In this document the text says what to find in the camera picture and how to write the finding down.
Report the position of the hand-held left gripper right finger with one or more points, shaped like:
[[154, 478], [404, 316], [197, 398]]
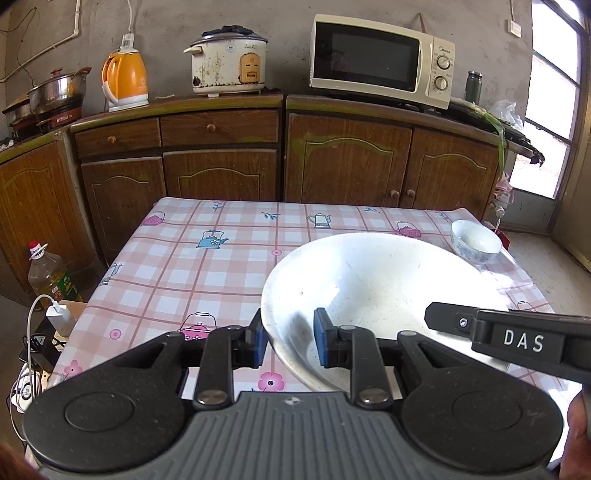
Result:
[[323, 339]]

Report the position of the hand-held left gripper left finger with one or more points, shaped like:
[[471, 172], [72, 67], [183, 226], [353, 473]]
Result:
[[262, 344]]

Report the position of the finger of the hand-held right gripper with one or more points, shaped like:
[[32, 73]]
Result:
[[448, 317]]

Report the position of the white bowl green print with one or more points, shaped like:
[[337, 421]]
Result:
[[378, 277]]

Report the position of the white bowl blue floral pattern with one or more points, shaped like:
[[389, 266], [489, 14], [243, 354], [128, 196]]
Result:
[[475, 240]]

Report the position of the person's right hand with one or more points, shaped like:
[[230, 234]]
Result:
[[575, 443]]

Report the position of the pink checked printed tablecloth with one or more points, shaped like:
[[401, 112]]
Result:
[[184, 258]]

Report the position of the tan metal door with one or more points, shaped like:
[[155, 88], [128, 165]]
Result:
[[577, 217]]

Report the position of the pink cloth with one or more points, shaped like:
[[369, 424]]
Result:
[[503, 187]]

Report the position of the wooden cabinet with drawers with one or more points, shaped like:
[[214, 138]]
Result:
[[217, 173]]

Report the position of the green scallion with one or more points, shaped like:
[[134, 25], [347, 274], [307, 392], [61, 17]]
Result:
[[502, 143]]

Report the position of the wooden two-door cabinet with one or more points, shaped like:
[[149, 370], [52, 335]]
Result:
[[351, 157]]

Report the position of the black flat tray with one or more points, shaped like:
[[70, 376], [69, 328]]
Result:
[[526, 147]]

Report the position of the tan wooden board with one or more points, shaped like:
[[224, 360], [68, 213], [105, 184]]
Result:
[[77, 308]]

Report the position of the white charger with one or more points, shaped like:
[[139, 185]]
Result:
[[62, 318]]

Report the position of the clear plastic bag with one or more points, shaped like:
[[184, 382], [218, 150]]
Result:
[[505, 115]]

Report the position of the black power adapter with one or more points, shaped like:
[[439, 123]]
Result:
[[39, 355]]

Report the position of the cooking oil bottle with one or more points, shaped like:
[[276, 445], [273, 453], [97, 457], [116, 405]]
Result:
[[48, 277]]

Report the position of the dark green thermos bottle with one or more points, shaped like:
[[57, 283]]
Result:
[[473, 87]]

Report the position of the white power strip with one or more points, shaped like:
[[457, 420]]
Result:
[[25, 392]]

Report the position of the wooden corner cabinet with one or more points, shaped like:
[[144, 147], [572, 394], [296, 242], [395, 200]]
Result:
[[37, 207]]

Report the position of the window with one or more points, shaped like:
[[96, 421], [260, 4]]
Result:
[[549, 69]]

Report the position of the cream microwave oven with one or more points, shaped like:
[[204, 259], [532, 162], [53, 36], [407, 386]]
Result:
[[369, 53]]

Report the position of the white rice cooker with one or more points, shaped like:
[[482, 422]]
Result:
[[226, 64]]

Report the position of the orange electric kettle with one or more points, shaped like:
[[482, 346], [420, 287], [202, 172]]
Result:
[[127, 78]]

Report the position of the dark electric cooker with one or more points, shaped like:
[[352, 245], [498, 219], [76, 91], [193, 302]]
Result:
[[51, 122]]

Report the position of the steel pot with lid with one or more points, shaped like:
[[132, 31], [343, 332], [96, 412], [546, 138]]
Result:
[[57, 92]]

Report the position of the white wall switch box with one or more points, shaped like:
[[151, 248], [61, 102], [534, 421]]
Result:
[[515, 28]]

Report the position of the white wall socket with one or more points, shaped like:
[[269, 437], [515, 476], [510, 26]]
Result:
[[127, 42]]

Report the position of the white wall conduit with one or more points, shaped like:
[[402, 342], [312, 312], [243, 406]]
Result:
[[76, 18]]

